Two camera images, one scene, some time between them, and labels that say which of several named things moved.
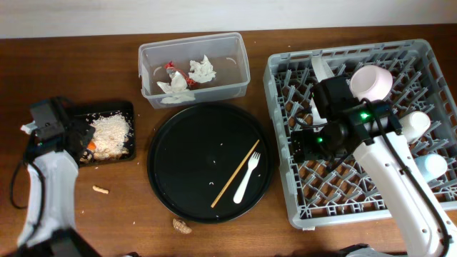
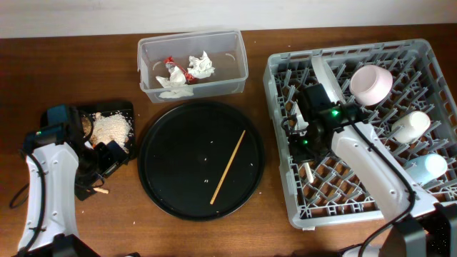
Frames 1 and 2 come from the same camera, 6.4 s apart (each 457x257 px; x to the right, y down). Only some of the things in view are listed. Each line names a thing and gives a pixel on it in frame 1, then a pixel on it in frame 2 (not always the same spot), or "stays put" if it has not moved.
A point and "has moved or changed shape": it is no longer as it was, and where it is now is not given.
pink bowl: (370, 81) stays put
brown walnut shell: (181, 226) has moved or changed shape
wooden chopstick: (234, 174) to (228, 169)
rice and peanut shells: (110, 133) stays put
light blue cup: (431, 165) stays put
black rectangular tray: (88, 109) stays put
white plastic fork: (252, 163) to (309, 172)
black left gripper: (88, 129) to (114, 155)
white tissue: (176, 90) has moved or changed shape
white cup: (414, 126) stays put
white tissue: (203, 71) has moved or changed shape
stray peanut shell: (100, 189) stays put
